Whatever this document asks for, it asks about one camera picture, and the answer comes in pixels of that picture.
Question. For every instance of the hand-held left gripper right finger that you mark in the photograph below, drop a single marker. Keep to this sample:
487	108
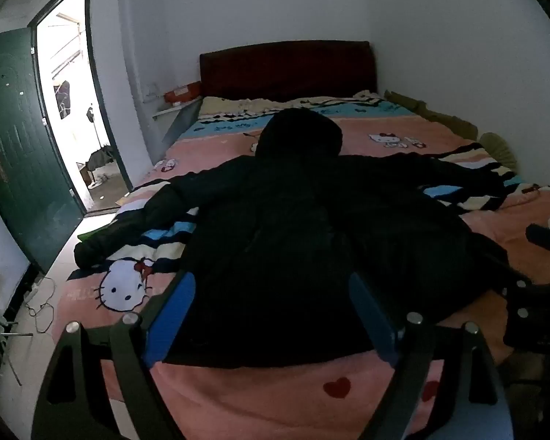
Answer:
371	316

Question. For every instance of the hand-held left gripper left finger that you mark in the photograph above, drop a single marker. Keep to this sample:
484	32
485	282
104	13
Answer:
172	325

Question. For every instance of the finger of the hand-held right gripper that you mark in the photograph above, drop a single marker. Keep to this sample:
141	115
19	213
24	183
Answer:
538	316
547	240

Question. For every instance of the black hooded jacket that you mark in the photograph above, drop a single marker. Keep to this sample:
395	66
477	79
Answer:
279	215

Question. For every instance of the olive green cushion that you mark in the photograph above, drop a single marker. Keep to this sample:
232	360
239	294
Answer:
499	149

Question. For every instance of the pink cartoon printed blanket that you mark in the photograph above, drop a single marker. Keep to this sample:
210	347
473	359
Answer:
266	398

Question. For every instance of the dark cloth pile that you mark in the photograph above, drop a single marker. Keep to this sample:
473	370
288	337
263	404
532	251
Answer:
101	158

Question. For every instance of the white bedside shelf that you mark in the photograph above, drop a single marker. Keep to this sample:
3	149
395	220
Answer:
183	121

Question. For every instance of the green metal door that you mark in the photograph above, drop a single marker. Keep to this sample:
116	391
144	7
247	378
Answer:
23	146

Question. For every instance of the orange box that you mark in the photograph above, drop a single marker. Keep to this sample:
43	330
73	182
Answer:
183	92

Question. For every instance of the dark hanging garment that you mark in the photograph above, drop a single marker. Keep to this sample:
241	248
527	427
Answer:
63	98

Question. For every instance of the dark red bed headboard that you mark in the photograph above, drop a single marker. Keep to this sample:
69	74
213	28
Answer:
288	68

